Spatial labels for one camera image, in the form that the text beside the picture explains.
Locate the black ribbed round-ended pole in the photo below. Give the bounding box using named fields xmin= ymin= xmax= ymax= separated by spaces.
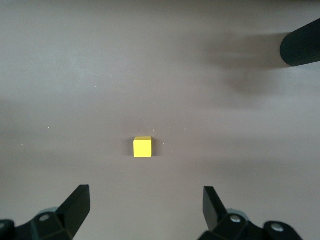
xmin=279 ymin=17 xmax=320 ymax=67

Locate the yellow cube block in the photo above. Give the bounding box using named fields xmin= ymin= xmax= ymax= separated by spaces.
xmin=133 ymin=136 xmax=153 ymax=159

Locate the brown table cover sheet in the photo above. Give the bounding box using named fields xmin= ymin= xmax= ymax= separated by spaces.
xmin=0 ymin=0 xmax=320 ymax=240

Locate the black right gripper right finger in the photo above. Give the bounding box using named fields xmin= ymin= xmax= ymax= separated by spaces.
xmin=198 ymin=185 xmax=305 ymax=240

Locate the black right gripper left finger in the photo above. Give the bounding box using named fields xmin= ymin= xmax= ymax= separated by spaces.
xmin=0 ymin=184 xmax=91 ymax=240

